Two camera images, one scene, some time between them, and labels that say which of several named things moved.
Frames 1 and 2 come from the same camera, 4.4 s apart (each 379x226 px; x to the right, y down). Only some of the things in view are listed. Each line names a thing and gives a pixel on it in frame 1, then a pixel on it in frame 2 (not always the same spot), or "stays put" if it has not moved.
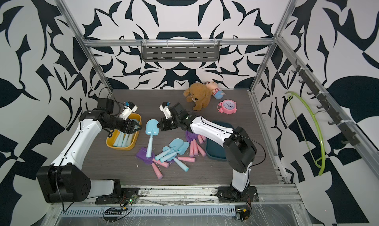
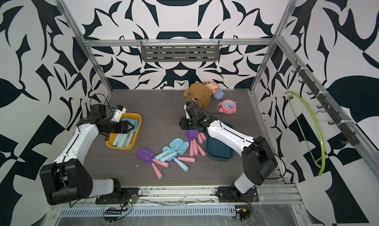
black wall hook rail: [351, 137] stays put
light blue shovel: [152, 127] to [124, 140]
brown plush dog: [199, 94] stays put
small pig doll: [216, 92] stays put
